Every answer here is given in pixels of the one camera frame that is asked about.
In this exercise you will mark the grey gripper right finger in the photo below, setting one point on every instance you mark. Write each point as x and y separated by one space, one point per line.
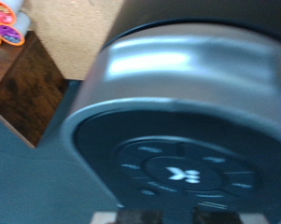
217 218

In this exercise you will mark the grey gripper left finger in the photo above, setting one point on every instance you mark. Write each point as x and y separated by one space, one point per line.
137 218

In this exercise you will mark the black Keurig coffee machine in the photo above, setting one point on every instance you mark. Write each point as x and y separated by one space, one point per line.
183 124

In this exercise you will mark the K-cup pod purple lid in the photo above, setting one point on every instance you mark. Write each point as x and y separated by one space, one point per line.
11 34

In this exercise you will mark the K-cup pod red lid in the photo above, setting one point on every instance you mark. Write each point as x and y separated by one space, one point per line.
3 12

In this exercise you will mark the dark brown wooden box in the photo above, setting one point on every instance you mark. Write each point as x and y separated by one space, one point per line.
28 90

